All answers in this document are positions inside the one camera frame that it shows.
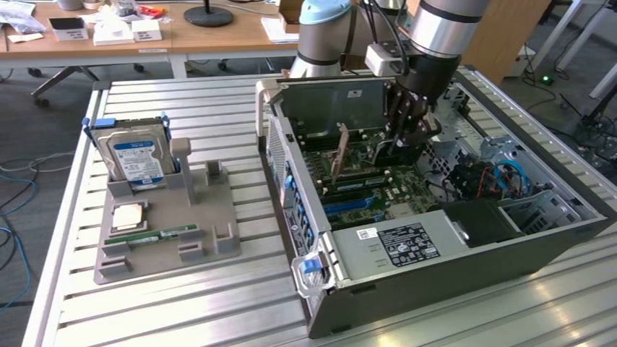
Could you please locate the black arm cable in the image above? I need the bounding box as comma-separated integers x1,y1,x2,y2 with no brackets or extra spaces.
354,0,411,75

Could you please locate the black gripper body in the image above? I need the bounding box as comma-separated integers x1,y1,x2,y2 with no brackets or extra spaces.
395,53,458,106

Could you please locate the grey sheet metal disk bay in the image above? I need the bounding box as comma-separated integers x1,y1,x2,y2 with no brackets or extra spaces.
495,189,582,236

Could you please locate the blue expansion slot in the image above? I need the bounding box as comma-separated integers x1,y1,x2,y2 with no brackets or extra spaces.
322,197,381,215

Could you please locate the blue floor cable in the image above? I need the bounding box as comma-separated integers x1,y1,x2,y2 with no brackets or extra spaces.
0,172,38,311

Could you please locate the white box black top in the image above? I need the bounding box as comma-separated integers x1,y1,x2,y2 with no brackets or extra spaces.
46,17,89,42

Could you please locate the red wire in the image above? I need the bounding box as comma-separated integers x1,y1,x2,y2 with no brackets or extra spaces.
481,168,498,197

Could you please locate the green motherboard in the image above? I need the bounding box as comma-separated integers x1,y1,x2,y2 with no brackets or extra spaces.
290,121,437,232

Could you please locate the green graphics card black fan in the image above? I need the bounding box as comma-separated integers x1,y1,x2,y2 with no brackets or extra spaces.
330,121,426,181

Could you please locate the grey floor cable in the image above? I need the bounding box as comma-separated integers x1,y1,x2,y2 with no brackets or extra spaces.
0,151,75,174

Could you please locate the silver CPU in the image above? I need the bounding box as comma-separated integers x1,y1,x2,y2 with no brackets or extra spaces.
109,203,146,233

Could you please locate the wooden desk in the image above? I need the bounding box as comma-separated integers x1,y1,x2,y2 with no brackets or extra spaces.
0,0,437,79

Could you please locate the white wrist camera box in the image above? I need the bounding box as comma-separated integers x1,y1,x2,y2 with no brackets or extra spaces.
363,42,411,77

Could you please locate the white paper stack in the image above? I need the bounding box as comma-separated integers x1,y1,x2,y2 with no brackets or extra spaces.
259,16,299,45

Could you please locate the blue case latch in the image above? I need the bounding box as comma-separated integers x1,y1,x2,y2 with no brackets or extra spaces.
297,254,322,278

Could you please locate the wooden cabinet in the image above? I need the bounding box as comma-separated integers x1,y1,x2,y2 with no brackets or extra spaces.
421,0,553,85

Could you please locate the green RAM stick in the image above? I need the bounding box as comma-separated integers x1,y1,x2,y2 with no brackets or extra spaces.
334,176,389,193
102,223,199,247

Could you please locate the grey parts rack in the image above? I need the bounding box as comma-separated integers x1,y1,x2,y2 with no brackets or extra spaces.
91,136,242,286

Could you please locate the grey caster leg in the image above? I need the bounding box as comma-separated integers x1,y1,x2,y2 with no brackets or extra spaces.
27,64,145,108

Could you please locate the perforated metal disk bay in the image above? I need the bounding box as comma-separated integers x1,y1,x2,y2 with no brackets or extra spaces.
423,85,529,203

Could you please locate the open black PC case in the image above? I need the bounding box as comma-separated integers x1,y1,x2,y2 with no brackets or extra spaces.
253,64,617,340

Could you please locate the black round lamp base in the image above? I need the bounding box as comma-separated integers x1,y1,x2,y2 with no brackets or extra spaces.
182,0,235,28

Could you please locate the hard disk blue caddy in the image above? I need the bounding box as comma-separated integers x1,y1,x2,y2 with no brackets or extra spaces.
79,111,178,192

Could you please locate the grey power supply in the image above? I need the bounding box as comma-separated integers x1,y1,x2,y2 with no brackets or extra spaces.
329,210,471,282

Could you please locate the red small item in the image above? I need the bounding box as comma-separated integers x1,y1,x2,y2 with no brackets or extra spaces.
137,4,169,20

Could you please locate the white box black label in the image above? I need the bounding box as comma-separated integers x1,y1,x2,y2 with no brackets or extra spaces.
130,18,162,43

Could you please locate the blue wire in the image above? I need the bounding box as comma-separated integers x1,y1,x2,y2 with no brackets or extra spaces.
491,160,531,199

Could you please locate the white open cardboard box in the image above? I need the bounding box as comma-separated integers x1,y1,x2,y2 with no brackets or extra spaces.
90,20,135,47

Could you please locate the silver chipset heatsink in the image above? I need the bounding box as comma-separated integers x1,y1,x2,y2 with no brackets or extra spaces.
387,203,417,219

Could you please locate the white paper note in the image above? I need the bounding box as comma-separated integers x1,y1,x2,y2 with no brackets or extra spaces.
5,32,45,44

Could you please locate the brown cardboard box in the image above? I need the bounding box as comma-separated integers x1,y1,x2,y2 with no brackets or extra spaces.
277,0,302,25

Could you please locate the clear plastic bag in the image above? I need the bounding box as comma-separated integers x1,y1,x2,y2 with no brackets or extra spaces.
0,0,38,34

